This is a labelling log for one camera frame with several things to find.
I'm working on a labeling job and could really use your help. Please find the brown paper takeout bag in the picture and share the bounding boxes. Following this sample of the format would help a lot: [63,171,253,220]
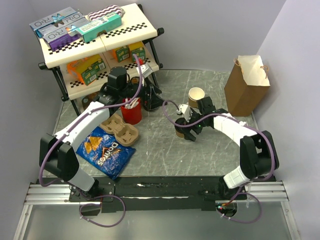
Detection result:
[224,55,270,117]

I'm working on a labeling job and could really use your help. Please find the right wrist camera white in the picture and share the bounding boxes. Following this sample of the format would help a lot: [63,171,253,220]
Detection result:
[176,104,192,122]

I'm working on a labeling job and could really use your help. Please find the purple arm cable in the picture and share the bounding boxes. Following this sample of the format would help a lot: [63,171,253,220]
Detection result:
[39,53,147,227]
[162,100,278,223]

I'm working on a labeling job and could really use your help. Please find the red ribbed plastic cup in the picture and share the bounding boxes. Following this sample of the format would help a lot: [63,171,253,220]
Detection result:
[120,100,142,125]

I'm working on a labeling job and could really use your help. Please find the brown pulp cup carrier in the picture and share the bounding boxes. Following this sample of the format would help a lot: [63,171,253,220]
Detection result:
[99,113,139,147]

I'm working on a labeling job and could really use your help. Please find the brown paper cups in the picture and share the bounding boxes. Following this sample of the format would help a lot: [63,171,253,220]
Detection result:
[188,87,205,108]

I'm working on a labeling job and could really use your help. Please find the teal foil box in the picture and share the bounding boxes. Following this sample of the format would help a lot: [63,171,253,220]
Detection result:
[76,12,122,43]

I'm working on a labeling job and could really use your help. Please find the brown paper coffee cup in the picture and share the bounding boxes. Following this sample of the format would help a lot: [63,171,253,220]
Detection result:
[175,128,185,139]

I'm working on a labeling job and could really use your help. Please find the black plastic cup lid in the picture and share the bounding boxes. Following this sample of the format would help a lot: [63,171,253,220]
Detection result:
[174,117,189,129]

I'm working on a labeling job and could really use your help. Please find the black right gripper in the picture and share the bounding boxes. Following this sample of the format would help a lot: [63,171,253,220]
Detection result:
[179,107,206,142]

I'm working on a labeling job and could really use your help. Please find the silver RO foil box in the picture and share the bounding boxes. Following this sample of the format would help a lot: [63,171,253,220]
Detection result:
[29,7,84,38]

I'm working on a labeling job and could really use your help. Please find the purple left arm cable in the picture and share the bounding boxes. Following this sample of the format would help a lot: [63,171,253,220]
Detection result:
[39,53,147,227]

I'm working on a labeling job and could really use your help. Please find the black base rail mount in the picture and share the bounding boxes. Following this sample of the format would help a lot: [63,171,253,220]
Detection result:
[69,176,248,213]

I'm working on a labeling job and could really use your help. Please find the green orange snack box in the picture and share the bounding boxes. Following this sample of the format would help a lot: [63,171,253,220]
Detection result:
[85,57,106,73]
[80,65,100,86]

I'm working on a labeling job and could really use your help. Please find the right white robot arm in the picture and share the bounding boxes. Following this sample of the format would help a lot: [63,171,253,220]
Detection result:
[176,97,279,199]

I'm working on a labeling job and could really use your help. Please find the black coffee cup lids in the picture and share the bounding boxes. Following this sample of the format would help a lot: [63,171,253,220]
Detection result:
[143,99,163,112]

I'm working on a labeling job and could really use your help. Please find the blue Doritos chip bag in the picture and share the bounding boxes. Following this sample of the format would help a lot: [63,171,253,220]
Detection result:
[76,127,136,180]

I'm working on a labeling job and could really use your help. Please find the purple RO foil box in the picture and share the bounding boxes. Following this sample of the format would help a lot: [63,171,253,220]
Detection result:
[43,25,81,51]

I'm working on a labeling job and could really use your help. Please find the brown snack bag lower shelf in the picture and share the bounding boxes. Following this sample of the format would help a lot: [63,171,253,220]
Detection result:
[81,91,99,112]

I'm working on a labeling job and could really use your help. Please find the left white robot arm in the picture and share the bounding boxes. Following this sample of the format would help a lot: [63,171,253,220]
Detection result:
[38,63,153,201]

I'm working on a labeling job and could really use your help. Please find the purple wavy pouch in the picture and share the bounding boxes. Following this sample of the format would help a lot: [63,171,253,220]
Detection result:
[87,4,126,22]

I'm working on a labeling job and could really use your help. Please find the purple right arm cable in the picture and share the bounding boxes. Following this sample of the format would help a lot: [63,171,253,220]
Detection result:
[162,100,278,223]

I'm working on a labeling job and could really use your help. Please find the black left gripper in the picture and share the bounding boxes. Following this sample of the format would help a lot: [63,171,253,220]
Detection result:
[119,75,167,110]

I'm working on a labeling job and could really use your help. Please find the cream checkered shelf rack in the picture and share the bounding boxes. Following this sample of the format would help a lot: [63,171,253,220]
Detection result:
[38,3,165,115]

